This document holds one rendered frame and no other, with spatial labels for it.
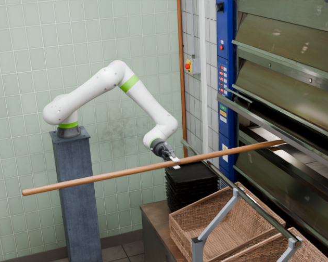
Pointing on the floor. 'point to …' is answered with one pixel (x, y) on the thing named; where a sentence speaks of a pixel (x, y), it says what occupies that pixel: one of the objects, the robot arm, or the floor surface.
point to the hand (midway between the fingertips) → (175, 162)
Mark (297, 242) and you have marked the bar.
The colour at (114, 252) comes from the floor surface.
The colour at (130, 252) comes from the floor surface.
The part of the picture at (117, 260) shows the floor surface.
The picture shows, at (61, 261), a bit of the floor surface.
